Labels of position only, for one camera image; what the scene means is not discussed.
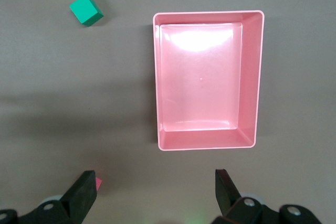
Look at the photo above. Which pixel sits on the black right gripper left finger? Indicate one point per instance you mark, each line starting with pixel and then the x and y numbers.
pixel 81 197

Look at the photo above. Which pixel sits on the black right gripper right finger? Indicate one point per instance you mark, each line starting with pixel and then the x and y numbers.
pixel 227 195

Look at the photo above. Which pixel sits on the pink foam cube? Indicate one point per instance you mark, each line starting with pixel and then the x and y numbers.
pixel 98 182

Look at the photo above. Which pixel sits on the pink plastic bin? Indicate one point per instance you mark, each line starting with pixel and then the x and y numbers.
pixel 202 82

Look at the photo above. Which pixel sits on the brown table mat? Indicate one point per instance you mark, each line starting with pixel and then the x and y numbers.
pixel 52 77

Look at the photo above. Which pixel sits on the green foam cube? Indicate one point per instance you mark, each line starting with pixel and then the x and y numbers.
pixel 85 10

